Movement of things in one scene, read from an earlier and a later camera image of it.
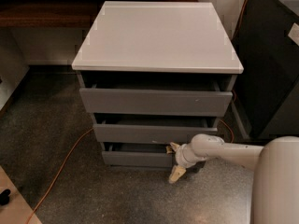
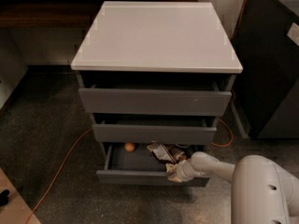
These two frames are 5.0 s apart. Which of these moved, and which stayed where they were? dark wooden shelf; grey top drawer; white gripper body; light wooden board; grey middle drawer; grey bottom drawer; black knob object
Moved: grey bottom drawer; white gripper body
Stayed: light wooden board; dark wooden shelf; black knob object; grey top drawer; grey middle drawer
